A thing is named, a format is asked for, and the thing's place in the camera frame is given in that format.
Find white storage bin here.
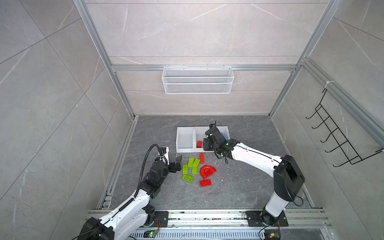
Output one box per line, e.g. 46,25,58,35
218,126,230,140
194,126,212,153
176,127,195,154

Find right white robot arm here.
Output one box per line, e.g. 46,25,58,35
203,123,305,226

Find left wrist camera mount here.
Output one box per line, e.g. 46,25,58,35
160,147,170,165

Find white right storage bin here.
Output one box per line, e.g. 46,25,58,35
218,126,230,140

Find green lego brick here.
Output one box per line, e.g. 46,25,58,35
188,158,195,168
182,175,194,183
183,165,189,175
192,159,200,175

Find red arch lego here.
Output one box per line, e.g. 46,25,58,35
200,165,217,180

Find black wire hook rack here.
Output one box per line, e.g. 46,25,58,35
306,89,384,168

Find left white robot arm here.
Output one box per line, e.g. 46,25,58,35
74,156,182,240

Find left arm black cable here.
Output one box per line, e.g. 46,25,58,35
134,143,163,196

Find white wire mesh basket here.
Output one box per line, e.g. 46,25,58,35
162,67,235,95

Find white left storage bin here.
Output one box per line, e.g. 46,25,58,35
176,127,195,154

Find metal base rail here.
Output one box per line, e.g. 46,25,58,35
88,208,334,240

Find white middle storage bin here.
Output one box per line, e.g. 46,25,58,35
194,126,212,153

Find green lego brick bottom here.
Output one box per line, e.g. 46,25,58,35
182,175,194,183

